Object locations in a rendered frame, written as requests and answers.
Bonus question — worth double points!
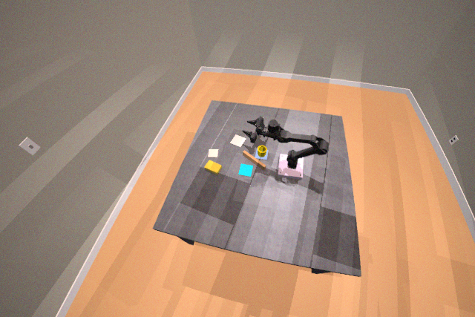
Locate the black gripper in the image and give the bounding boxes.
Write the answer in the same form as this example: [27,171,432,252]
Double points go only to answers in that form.
[243,116,268,143]

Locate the yellow rectangular block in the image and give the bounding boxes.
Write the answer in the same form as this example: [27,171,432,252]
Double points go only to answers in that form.
[204,160,222,175]

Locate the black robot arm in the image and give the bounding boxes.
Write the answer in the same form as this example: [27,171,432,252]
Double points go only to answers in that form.
[255,120,329,169]

